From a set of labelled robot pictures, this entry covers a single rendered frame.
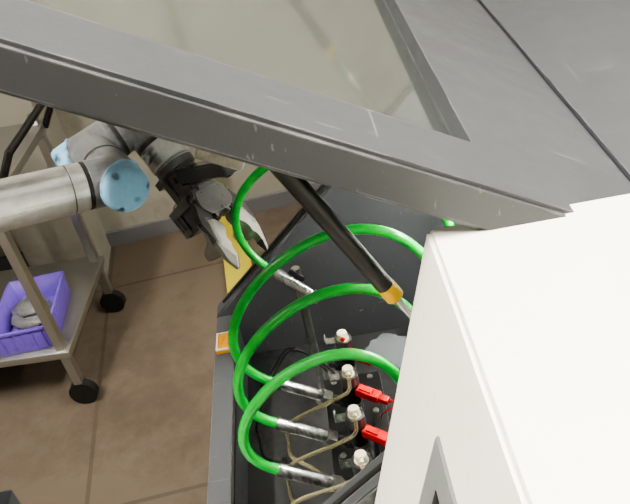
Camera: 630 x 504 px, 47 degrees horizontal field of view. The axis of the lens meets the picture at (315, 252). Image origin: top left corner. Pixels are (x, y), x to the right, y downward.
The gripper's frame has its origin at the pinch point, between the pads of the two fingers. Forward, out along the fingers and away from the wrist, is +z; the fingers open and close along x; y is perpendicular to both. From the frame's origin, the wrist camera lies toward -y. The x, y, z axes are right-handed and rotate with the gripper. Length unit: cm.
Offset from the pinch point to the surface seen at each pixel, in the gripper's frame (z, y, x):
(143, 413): 9, 153, -56
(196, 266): -30, 169, -132
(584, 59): 9, -56, -14
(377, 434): 33.0, -11.8, 13.8
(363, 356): 21.2, -27.9, 23.2
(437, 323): 20, -51, 38
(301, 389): 22.2, -2.6, 12.0
